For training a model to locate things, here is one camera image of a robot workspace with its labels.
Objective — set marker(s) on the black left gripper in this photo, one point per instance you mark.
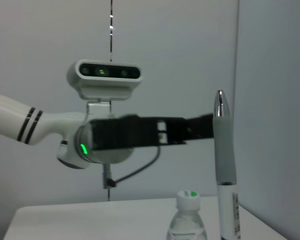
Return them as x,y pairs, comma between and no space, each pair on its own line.
130,133

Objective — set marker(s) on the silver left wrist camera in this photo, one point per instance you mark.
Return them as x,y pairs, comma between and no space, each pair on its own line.
103,77

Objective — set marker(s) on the silver ballpoint pen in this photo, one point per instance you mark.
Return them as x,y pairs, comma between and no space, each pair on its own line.
225,160

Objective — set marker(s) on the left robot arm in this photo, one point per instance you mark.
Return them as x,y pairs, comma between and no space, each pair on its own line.
40,125

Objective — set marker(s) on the clear water bottle green label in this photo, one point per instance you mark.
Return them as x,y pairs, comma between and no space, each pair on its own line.
187,217

